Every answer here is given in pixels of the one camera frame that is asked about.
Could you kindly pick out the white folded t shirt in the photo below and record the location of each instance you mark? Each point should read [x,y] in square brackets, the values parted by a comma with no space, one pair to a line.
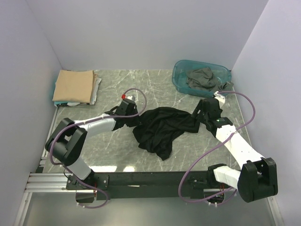
[93,96]

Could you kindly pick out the black base crossbar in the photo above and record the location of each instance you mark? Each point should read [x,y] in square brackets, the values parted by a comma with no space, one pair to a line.
[120,185]

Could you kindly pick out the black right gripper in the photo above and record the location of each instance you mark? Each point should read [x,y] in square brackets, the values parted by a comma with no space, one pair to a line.
[200,107]

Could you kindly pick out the aluminium frame rail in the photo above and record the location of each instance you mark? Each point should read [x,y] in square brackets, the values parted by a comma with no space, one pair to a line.
[40,182]

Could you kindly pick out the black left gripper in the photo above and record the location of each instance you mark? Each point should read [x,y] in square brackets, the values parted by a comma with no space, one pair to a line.
[135,110]

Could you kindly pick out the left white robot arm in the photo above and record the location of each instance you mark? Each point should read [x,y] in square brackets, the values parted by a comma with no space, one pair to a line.
[67,140]

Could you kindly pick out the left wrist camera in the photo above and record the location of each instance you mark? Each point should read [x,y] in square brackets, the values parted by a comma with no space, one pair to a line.
[129,97]

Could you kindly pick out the black t shirt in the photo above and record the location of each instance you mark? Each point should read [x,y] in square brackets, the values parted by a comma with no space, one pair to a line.
[159,127]

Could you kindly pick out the teal transparent plastic bin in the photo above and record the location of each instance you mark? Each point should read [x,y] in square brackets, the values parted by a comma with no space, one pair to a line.
[179,76]

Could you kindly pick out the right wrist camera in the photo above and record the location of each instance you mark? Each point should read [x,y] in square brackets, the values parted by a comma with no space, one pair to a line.
[221,99]

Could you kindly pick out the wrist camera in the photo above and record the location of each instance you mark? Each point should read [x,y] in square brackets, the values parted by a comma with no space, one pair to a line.
[129,97]
[221,99]

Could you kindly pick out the teal folded t shirt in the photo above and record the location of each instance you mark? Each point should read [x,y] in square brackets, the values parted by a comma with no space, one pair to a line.
[57,103]

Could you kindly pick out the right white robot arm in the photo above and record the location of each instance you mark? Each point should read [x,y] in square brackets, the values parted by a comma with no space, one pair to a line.
[257,176]

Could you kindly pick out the tan folded t shirt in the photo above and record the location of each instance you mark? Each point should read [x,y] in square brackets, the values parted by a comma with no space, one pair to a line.
[73,86]

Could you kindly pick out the grey crumpled t shirt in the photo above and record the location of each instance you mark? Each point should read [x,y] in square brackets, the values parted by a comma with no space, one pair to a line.
[204,79]

